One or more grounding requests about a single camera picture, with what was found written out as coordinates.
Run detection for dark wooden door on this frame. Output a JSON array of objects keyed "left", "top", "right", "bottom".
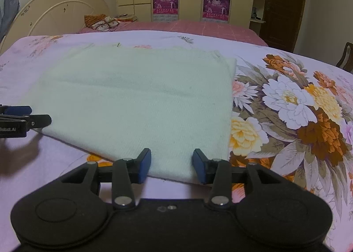
[{"left": 260, "top": 0, "right": 306, "bottom": 52}]

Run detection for lilac floral bed sheet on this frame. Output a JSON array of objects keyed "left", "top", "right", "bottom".
[{"left": 1, "top": 31, "right": 352, "bottom": 251}]

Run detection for dark wooden chair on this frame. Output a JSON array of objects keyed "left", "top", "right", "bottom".
[{"left": 336, "top": 42, "right": 353, "bottom": 73}]

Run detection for pink checked bed cover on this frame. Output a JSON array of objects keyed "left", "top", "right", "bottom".
[{"left": 78, "top": 19, "right": 268, "bottom": 47}]

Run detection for orange patterned folded clothes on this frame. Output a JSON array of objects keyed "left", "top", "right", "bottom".
[{"left": 84, "top": 14, "right": 137, "bottom": 31}]

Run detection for cream round headboard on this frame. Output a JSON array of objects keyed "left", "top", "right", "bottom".
[{"left": 1, "top": 0, "right": 111, "bottom": 53}]

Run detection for cream knitted sweater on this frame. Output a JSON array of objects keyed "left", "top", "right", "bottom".
[{"left": 23, "top": 46, "right": 236, "bottom": 183}]

